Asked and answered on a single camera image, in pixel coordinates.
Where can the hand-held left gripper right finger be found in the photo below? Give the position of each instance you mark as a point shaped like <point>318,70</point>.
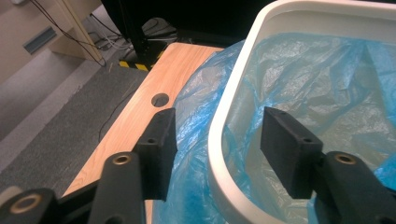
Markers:
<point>289,155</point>

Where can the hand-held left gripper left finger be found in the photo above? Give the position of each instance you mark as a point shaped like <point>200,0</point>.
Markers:
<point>158,155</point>

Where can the blue plastic trash bag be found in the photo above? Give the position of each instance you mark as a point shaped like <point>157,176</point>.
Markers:
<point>311,87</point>

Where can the black stand with striped base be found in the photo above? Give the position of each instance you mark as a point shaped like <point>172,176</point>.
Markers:
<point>140,37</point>

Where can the light wooden desk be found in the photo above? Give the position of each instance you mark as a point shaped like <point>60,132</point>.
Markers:
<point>18,37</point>

